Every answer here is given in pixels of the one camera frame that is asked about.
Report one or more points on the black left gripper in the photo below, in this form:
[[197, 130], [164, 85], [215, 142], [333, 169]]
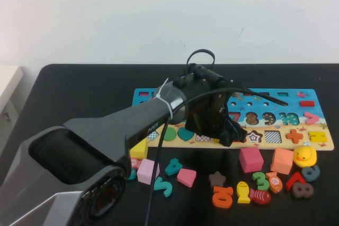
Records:
[[209, 120]]

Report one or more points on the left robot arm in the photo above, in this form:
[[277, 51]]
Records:
[[79, 157]]

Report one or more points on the brown star piece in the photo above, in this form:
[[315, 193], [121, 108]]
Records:
[[217, 179]]

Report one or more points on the colourful wooden puzzle board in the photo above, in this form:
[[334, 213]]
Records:
[[265, 104]]

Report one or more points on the teal heart piece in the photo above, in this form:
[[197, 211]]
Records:
[[184, 134]]

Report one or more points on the green number three piece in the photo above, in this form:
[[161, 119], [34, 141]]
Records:
[[262, 185]]

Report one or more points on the yellow fish piece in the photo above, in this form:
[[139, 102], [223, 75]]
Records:
[[243, 193]]

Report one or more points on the orange plus sign piece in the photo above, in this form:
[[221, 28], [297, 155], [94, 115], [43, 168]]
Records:
[[294, 136]]

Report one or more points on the pink trapezoid piece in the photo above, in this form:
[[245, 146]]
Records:
[[186, 177]]

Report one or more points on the orange number ten piece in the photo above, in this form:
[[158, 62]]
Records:
[[216, 197]]

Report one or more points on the green circle piece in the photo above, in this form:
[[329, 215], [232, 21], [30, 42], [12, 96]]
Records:
[[169, 134]]

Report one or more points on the teal number four piece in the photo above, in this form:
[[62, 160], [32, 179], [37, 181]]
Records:
[[174, 169]]

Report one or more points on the red fish piece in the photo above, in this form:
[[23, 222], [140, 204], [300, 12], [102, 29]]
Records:
[[261, 196]]

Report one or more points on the red number seven piece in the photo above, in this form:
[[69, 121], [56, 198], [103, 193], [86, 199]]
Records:
[[294, 177]]

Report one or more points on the pink greater-than sign piece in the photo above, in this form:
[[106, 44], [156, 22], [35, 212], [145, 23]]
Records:
[[307, 120]]

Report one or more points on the yellow equals sign piece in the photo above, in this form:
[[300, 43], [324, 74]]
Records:
[[311, 136]]

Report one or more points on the red minus sign piece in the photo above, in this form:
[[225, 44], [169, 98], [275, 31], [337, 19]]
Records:
[[306, 103]]

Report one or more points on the blue-grey number nine piece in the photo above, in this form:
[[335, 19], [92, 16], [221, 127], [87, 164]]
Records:
[[307, 176]]

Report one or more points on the brown number eight piece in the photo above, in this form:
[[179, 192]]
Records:
[[298, 193]]

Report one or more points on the teal fish piece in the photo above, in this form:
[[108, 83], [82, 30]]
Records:
[[132, 175]]

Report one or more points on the hot pink cube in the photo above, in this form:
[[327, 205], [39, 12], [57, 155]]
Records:
[[251, 159]]

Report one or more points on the salmon orange cube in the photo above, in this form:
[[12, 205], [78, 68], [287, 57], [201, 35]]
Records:
[[282, 161]]

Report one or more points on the orange fish with ten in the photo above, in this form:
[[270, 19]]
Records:
[[275, 182]]

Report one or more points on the yellow rubber duck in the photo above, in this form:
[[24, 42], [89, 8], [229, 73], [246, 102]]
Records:
[[305, 157]]

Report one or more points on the white zip tie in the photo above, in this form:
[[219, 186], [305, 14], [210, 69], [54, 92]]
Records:
[[164, 102]]

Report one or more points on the teal number five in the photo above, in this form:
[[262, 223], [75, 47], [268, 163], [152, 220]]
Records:
[[167, 189]]

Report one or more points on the light pink cube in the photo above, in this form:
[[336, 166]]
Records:
[[147, 171]]

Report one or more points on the yellow cube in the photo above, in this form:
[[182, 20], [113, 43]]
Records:
[[139, 150]]

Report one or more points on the pink fish with five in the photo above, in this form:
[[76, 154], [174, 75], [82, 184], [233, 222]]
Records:
[[135, 163]]

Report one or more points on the white side shelf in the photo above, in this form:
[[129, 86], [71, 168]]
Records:
[[8, 83]]

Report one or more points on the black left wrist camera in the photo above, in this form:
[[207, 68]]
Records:
[[209, 75]]

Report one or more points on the metal shelf bracket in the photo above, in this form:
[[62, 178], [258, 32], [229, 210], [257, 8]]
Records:
[[6, 116]]

